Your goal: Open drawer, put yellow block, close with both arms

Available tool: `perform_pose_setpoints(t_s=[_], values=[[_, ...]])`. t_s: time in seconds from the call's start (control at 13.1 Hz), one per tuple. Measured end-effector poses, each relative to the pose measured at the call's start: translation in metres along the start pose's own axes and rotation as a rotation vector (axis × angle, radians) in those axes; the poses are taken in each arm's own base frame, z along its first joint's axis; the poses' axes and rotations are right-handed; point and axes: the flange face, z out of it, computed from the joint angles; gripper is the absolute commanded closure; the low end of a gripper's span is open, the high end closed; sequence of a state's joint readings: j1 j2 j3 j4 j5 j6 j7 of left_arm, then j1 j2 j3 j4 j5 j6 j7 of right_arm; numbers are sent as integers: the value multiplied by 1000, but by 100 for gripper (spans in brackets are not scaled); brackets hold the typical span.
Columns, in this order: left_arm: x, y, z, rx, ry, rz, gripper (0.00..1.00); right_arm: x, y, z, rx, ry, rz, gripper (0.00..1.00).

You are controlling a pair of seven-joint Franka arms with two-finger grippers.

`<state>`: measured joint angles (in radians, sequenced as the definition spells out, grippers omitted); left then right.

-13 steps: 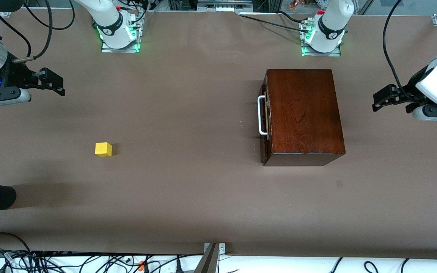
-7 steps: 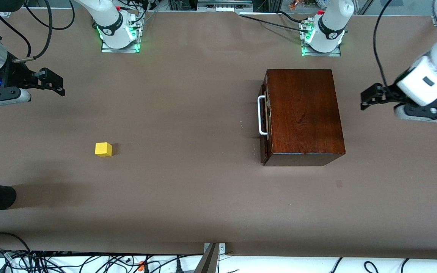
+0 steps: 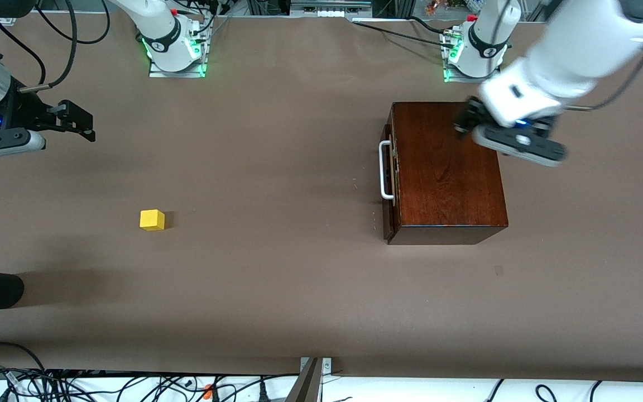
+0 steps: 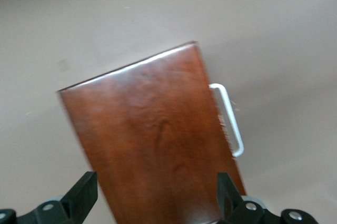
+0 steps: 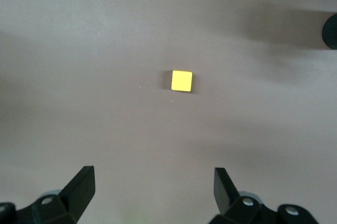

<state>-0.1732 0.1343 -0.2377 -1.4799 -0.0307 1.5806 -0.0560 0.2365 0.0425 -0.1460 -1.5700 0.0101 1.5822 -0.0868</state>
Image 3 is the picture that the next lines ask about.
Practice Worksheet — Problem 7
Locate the wooden drawer with white handle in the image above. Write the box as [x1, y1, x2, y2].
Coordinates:
[379, 124, 397, 242]

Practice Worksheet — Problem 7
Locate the yellow cube block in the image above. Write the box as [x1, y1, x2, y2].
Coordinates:
[140, 209, 165, 231]

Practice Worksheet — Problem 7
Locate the dark wooden drawer cabinet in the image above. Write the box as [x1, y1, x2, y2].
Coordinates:
[386, 102, 509, 246]

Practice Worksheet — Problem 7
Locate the grey metal rack device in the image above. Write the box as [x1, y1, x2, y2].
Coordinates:
[290, 0, 373, 18]

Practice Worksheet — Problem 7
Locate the brown paper table cover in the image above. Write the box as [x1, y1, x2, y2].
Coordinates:
[0, 12, 643, 376]

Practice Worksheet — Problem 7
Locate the black cable with metal ferrule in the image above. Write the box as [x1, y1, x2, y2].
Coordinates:
[19, 0, 79, 93]
[564, 50, 643, 112]

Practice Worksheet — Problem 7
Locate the silver bracket plate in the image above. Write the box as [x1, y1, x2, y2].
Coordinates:
[300, 357, 333, 376]

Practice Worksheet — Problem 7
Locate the dark grey metal post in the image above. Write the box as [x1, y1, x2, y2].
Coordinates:
[287, 357, 323, 402]

